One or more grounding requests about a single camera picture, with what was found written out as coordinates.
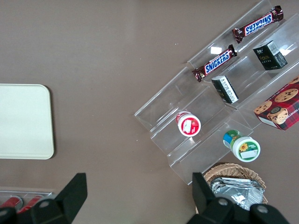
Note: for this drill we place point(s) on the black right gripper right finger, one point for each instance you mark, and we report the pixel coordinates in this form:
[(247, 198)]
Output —
[(208, 210)]

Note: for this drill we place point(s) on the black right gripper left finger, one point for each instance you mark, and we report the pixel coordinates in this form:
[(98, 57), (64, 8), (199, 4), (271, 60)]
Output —
[(67, 200)]

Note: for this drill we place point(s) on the light wicker basket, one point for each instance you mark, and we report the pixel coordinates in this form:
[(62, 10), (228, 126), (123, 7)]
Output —
[(233, 169)]

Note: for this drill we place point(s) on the cream plastic tray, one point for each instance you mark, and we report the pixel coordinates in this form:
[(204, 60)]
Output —
[(23, 121)]

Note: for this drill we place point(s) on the silver foil packets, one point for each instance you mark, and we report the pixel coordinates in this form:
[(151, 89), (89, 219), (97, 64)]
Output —
[(243, 193)]

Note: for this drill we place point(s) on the clear acrylic bottle rack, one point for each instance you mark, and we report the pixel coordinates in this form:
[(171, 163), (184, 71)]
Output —
[(28, 193)]

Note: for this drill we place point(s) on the green white lidded jar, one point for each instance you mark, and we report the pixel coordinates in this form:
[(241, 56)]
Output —
[(245, 147)]

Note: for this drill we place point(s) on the red white lidded jar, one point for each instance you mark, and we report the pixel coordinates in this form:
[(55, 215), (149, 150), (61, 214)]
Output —
[(189, 126)]

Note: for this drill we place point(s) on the clear acrylic stepped shelf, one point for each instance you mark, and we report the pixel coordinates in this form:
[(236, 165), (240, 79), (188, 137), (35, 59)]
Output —
[(163, 105)]

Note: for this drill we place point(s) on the small black carton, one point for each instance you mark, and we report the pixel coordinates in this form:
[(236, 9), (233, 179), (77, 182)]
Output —
[(268, 58), (225, 89)]

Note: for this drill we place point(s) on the red plaid cookie box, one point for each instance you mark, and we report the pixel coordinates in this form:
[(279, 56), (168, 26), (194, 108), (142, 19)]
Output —
[(282, 105)]

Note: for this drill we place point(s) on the Snickers chocolate bar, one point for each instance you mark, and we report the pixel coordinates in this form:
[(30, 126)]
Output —
[(258, 24), (216, 62)]

